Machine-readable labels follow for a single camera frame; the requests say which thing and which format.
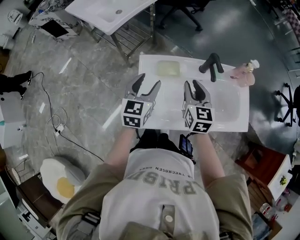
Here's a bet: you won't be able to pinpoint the white cabinet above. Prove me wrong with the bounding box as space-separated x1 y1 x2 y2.
0 102 27 150

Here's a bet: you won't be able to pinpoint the fried egg shaped cushion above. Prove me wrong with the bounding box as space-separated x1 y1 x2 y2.
39 156 87 205

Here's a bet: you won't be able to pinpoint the translucent yellowish soap dish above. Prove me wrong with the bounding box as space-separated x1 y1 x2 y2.
156 60 182 76

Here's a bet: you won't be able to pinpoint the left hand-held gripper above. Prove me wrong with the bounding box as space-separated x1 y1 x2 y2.
120 73 162 129

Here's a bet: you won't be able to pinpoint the person's right forearm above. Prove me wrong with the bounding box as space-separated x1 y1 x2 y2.
193 132 226 186

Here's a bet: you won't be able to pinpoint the metal sink stand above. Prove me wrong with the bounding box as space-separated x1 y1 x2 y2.
88 13 157 62

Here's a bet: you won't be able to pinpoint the white sink on metal stand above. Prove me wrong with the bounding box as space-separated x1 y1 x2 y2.
64 0 158 36

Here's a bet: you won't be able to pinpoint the black faucet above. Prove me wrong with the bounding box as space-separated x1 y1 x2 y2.
198 52 225 83

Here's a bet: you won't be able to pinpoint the person's white printed shirt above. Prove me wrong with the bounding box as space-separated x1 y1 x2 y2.
97 147 220 240

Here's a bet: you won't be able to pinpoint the person's olive jacket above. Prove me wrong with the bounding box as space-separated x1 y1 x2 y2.
55 161 254 240

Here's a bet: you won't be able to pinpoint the white power strip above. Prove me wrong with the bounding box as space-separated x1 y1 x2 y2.
53 123 66 137

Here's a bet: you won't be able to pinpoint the person's left forearm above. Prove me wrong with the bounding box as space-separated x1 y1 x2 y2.
104 127 139 170

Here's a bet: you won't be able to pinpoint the marble patterned box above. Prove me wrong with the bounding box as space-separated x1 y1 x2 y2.
27 6 83 43

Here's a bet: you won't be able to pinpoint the black waist-worn device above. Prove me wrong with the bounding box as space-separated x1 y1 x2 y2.
178 133 196 165

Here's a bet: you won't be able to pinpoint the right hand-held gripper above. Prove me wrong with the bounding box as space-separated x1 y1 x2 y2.
182 79 216 135

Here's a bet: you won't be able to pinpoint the person's black trousers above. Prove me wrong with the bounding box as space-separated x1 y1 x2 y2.
129 128 181 156

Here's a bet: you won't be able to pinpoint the black office chair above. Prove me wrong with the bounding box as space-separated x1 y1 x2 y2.
157 0 218 32
273 82 300 128

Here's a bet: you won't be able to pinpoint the red and white can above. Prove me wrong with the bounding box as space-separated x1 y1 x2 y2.
258 202 273 217

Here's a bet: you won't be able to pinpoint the white tray with greens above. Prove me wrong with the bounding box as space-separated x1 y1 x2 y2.
267 154 293 200

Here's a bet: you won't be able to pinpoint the black floor cable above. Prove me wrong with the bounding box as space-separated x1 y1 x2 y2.
30 71 105 163

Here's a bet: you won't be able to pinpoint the pink soap dispenser bottle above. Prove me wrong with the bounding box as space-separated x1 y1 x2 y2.
229 59 261 88

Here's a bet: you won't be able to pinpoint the brown wooden cabinet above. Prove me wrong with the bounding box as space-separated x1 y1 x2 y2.
235 142 294 213

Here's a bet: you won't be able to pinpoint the checkered cloth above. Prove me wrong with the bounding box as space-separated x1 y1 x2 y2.
284 8 300 45

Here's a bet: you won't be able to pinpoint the white ceramic sink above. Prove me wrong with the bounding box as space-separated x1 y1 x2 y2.
138 54 250 133

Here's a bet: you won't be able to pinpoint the white round appliance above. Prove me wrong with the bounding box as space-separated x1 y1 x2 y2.
7 8 24 24

